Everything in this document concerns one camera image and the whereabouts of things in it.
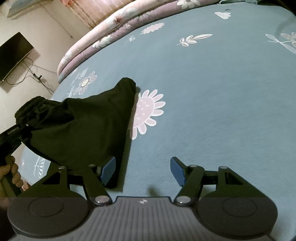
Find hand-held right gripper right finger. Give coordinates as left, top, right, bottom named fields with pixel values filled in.
left=170, top=157, right=270, bottom=206

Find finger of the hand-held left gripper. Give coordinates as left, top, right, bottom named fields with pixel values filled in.
left=20, top=122, right=35, bottom=139

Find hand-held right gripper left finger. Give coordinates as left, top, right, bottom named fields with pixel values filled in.
left=25, top=156, right=116, bottom=205

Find black drawstring pants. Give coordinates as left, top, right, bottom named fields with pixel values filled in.
left=14, top=77, right=137, bottom=189

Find person's left hand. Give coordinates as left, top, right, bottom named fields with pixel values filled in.
left=0, top=156, right=23, bottom=197

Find pink floral quilt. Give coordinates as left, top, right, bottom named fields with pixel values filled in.
left=57, top=0, right=219, bottom=84

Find pink curtain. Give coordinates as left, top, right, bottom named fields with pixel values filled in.
left=59, top=0, right=136, bottom=30

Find wall cables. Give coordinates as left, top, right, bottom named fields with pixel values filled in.
left=5, top=56, right=58, bottom=95

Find wall television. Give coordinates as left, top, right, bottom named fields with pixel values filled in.
left=0, top=32, right=35, bottom=83

